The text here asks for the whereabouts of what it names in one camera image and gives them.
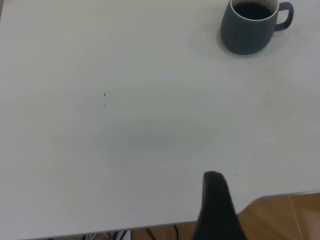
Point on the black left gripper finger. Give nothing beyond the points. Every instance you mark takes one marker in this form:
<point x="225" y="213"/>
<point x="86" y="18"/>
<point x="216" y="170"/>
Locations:
<point x="217" y="212"/>

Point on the black coffee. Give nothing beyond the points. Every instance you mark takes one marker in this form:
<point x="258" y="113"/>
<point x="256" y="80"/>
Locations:
<point x="252" y="11"/>

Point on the white table leg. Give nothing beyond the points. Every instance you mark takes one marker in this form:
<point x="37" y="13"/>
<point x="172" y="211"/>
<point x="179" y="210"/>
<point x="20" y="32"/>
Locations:
<point x="125" y="236"/>

